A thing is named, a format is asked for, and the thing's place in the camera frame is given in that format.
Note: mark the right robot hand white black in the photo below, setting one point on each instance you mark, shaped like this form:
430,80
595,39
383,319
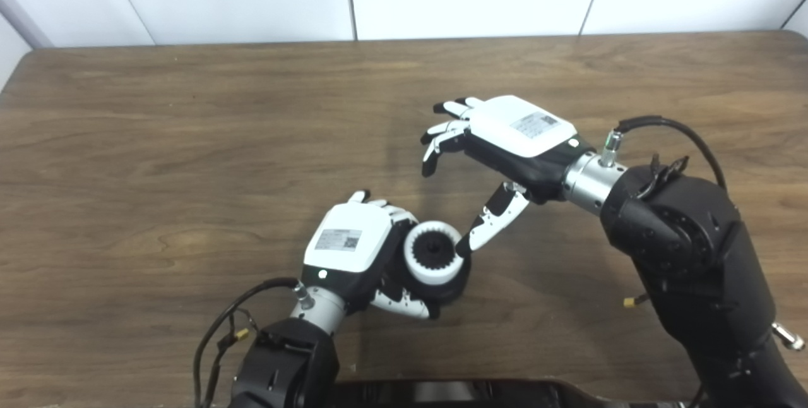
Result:
524,143

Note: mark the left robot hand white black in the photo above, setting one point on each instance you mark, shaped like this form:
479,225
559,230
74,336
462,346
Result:
347,250

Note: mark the round black plastic part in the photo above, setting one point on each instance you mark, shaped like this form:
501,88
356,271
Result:
451,291

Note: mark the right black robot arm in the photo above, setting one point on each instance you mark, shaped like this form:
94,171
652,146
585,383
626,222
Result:
694,250

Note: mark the gray corner post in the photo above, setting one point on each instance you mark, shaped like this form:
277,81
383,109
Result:
25,23

